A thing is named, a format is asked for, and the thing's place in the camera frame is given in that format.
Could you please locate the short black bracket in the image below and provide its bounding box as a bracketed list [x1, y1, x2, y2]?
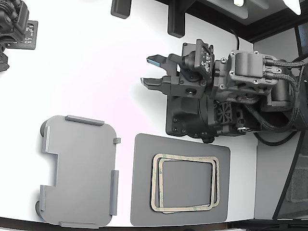
[110, 0, 132, 19]

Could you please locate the braided black cable bundle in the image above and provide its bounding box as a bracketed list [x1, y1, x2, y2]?
[250, 56, 308, 135]

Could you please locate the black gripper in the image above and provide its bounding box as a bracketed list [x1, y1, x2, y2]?
[141, 54, 218, 100]

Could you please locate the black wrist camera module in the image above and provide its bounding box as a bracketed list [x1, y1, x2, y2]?
[180, 39, 215, 81]

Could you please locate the dark metal frame structure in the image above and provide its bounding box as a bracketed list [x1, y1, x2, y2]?
[185, 0, 308, 42]

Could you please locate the tan rectangular adhesive frame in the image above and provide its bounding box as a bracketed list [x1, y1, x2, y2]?
[150, 153, 220, 213]
[156, 156, 220, 215]

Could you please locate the black camera on mount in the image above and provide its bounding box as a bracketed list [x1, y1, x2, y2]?
[0, 0, 39, 73]

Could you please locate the thin black cable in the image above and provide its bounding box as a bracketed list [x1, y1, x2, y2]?
[230, 28, 241, 51]
[252, 131, 300, 147]

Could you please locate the dark gray flat mat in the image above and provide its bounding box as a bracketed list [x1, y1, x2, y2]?
[130, 133, 231, 227]

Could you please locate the gray holder with black legs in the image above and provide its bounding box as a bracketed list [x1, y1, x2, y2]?
[35, 115, 121, 229]

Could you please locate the long black bracket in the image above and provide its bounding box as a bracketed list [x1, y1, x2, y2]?
[167, 0, 186, 38]

